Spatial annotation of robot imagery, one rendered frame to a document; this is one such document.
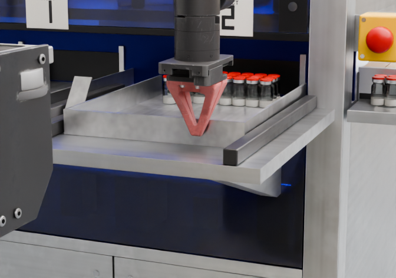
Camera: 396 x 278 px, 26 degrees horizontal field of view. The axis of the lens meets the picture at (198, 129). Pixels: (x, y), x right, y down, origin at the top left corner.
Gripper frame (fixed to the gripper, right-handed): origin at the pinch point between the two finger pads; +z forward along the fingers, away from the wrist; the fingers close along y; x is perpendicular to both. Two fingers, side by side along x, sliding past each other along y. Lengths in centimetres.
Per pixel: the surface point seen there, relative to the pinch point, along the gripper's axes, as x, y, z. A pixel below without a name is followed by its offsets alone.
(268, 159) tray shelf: -10.5, -3.0, 2.3
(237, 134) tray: -5.2, 1.1, 0.5
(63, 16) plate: 38, 33, -10
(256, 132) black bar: -7.2, 2.7, 0.3
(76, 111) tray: 17.9, 0.8, -0.8
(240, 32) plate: 5.1, 32.6, -8.8
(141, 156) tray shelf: 4.6, -7.0, 2.3
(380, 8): -12, 65, -11
